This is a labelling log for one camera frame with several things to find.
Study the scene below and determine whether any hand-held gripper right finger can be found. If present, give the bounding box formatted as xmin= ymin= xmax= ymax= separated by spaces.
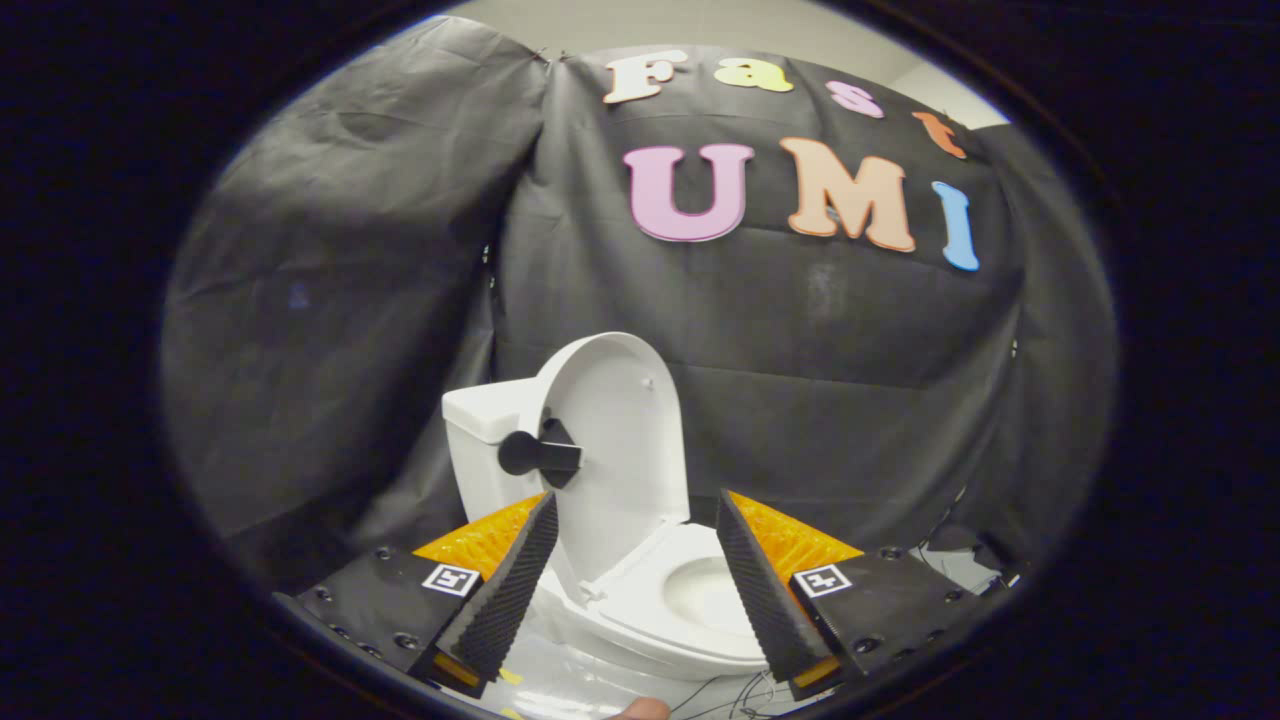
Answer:
xmin=714 ymin=488 xmax=1021 ymax=703

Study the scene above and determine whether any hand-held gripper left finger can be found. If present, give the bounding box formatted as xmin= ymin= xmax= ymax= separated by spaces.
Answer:
xmin=272 ymin=490 xmax=561 ymax=701

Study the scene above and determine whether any white toilet lid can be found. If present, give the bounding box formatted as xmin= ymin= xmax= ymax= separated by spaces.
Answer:
xmin=498 ymin=332 xmax=691 ymax=603

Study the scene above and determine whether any white toilet seat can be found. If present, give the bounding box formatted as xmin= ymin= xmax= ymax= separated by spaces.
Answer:
xmin=580 ymin=522 xmax=767 ymax=664

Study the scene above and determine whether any white toilet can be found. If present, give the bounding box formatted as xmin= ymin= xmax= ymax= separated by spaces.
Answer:
xmin=442 ymin=378 xmax=776 ymax=683

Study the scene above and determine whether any black backdrop cloth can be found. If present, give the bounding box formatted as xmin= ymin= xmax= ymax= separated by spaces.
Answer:
xmin=160 ymin=15 xmax=1119 ymax=601

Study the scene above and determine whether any tangle of black cables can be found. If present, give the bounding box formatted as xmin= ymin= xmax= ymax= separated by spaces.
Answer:
xmin=668 ymin=670 xmax=803 ymax=720

